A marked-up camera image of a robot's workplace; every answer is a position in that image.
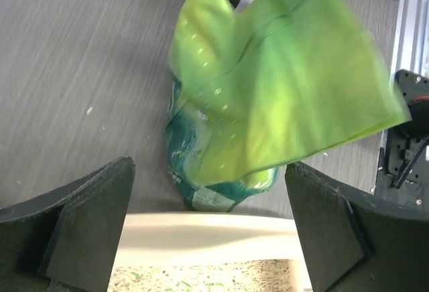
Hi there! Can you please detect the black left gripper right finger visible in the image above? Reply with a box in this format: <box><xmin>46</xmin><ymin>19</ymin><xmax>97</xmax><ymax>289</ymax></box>
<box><xmin>285</xmin><ymin>161</ymin><xmax>428</xmax><ymax>291</ymax></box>

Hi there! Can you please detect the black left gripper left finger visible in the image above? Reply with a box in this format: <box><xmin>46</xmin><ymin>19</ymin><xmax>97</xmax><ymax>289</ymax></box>
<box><xmin>1</xmin><ymin>157</ymin><xmax>135</xmax><ymax>291</ymax></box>

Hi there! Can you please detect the green litter bag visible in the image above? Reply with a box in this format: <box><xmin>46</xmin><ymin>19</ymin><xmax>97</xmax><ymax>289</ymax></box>
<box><xmin>166</xmin><ymin>0</ymin><xmax>411</xmax><ymax>212</ymax></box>

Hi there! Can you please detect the cream plastic litter box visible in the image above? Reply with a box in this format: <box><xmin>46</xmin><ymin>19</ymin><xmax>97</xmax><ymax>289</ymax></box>
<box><xmin>113</xmin><ymin>212</ymin><xmax>312</xmax><ymax>291</ymax></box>

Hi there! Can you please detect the cat litter pile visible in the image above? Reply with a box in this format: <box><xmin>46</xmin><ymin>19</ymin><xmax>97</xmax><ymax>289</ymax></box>
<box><xmin>108</xmin><ymin>260</ymin><xmax>293</xmax><ymax>292</ymax></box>

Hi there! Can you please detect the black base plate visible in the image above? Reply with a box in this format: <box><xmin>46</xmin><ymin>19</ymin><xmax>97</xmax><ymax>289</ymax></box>
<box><xmin>375</xmin><ymin>70</ymin><xmax>428</xmax><ymax>212</ymax></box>

